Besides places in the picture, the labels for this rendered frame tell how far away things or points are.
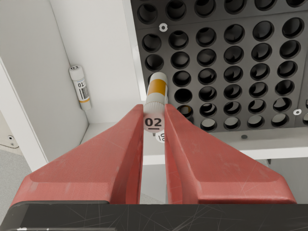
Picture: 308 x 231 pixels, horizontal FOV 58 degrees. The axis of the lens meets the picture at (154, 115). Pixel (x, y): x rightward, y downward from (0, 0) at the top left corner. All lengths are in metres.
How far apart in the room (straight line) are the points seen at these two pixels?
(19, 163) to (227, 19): 1.62
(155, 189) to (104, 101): 1.32
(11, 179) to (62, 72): 1.62
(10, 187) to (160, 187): 0.91
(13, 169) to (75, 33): 1.56
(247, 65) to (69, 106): 0.16
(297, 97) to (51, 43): 0.20
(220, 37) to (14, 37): 0.14
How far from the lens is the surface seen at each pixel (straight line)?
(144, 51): 0.19
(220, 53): 0.20
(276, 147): 0.26
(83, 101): 0.29
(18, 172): 1.79
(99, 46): 0.27
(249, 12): 0.19
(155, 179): 1.52
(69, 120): 0.27
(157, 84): 0.15
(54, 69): 0.26
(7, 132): 1.19
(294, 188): 0.68
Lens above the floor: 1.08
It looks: 56 degrees down
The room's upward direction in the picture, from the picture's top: 173 degrees counter-clockwise
